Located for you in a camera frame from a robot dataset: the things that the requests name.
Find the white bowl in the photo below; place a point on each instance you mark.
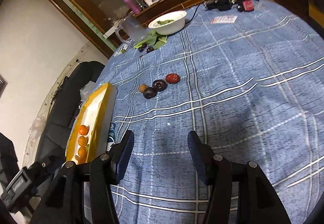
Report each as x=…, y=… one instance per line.
x=169, y=23

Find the red fruit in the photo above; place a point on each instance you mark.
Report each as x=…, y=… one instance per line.
x=172, y=78

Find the clear glass pitcher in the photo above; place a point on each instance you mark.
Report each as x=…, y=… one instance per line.
x=133, y=29

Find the purple thermos bottle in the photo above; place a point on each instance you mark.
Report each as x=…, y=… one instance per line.
x=135, y=9

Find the yellow rimmed white tray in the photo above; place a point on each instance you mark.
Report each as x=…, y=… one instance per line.
x=96, y=113

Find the black sofa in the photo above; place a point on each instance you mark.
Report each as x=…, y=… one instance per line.
x=66, y=107

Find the framed wall picture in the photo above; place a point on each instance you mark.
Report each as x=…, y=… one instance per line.
x=3, y=84

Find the orange mandarin top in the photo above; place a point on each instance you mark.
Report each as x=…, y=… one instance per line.
x=83, y=130

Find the wooden sideboard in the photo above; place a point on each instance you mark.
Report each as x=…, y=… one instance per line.
x=163, y=7

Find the brown small fruit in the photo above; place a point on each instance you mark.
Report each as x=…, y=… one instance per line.
x=142, y=88

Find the white card label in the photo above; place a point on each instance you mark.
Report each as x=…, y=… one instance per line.
x=224, y=19

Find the green leaves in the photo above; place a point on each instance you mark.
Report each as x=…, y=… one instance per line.
x=153, y=40

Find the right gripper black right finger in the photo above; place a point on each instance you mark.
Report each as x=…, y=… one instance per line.
x=258, y=201

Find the dark plum right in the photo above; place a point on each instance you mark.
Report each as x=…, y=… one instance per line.
x=159, y=85

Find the orange mandarin middle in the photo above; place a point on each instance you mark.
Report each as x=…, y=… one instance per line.
x=82, y=141

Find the black electronic devices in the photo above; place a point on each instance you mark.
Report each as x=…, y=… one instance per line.
x=221, y=5

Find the blue plaid tablecloth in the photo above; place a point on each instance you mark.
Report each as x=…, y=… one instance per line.
x=252, y=90

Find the dark plum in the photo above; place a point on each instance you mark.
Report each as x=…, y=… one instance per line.
x=149, y=93
x=159, y=85

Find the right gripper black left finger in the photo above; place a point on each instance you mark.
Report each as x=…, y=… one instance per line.
x=63, y=201

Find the dark plum left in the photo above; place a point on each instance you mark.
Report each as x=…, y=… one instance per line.
x=149, y=93

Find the clear plastic bag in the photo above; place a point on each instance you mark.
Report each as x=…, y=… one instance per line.
x=87, y=90

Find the red small box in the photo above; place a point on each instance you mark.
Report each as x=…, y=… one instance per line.
x=248, y=5

